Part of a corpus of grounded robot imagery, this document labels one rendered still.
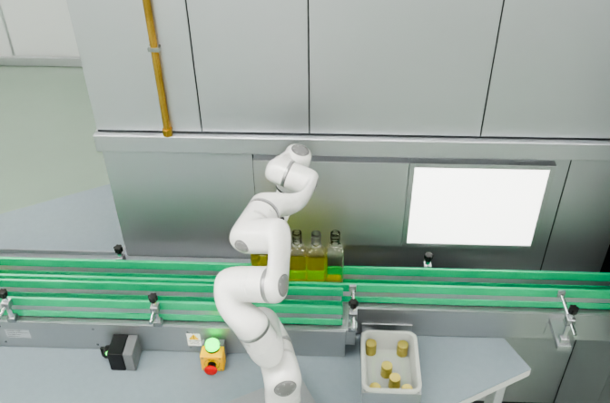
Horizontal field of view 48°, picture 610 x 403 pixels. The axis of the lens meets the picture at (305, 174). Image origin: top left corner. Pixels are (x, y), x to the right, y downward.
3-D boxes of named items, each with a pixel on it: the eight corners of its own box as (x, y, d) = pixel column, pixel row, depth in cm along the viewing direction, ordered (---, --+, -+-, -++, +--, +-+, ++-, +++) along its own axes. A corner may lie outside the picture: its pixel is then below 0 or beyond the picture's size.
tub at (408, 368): (414, 348, 219) (416, 330, 213) (419, 409, 201) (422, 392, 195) (359, 347, 219) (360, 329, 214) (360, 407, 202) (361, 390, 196)
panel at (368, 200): (532, 243, 224) (554, 160, 203) (534, 250, 221) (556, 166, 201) (260, 237, 228) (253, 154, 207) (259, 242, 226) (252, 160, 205)
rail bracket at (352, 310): (357, 302, 217) (358, 274, 209) (357, 345, 204) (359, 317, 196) (347, 301, 217) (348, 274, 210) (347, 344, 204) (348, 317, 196)
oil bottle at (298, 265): (307, 285, 224) (306, 238, 211) (306, 299, 219) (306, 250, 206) (290, 285, 224) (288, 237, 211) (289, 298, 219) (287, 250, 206)
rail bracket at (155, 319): (165, 321, 213) (160, 292, 205) (161, 340, 207) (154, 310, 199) (153, 321, 213) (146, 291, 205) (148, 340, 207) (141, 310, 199)
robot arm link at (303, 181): (243, 218, 173) (275, 171, 189) (290, 239, 172) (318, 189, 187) (249, 195, 168) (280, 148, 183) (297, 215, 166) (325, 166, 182)
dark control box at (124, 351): (142, 351, 219) (138, 334, 214) (136, 372, 213) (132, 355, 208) (117, 350, 220) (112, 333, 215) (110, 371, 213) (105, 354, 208)
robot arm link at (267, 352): (237, 348, 160) (228, 301, 173) (274, 403, 175) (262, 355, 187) (274, 332, 160) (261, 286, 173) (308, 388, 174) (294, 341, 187)
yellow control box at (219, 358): (227, 354, 218) (225, 339, 214) (223, 373, 212) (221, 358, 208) (205, 353, 218) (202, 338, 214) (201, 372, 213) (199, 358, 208)
